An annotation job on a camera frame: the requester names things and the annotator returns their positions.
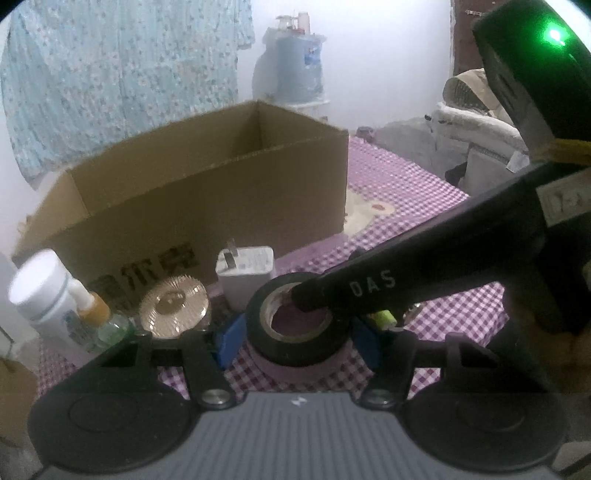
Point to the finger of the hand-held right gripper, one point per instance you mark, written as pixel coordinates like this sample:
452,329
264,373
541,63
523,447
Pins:
369,284

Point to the purple checkered bed sheet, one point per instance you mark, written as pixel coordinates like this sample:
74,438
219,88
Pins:
401,184

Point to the beige fleece clothing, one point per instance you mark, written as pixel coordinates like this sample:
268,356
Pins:
480,129

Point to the green glue stick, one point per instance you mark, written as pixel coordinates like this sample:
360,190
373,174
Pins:
383,318

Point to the brown cardboard box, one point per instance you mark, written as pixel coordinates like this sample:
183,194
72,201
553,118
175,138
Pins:
184,194

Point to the white water dispenser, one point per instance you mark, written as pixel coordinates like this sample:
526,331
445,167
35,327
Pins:
311,108

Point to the flat cardboard piece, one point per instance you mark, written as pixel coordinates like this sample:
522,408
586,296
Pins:
16,401

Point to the brown door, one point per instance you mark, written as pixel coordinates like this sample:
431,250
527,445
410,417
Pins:
464,41

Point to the gold lid cosmetic jar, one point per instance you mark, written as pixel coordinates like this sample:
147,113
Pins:
173,304

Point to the white charger plug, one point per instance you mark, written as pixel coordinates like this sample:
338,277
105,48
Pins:
244,277

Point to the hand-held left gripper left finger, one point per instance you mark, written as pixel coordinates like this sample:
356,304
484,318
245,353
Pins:
231,340

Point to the blue floral cloth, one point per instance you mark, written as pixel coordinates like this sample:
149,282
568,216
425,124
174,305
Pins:
115,69

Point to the green dropper bottle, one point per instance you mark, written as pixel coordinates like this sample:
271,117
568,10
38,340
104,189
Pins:
108,327

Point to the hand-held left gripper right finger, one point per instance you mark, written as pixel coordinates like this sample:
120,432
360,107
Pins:
367,346

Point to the black tape roll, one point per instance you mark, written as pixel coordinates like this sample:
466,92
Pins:
295,346

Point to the blue water jug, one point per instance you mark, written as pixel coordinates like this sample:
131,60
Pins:
298,64

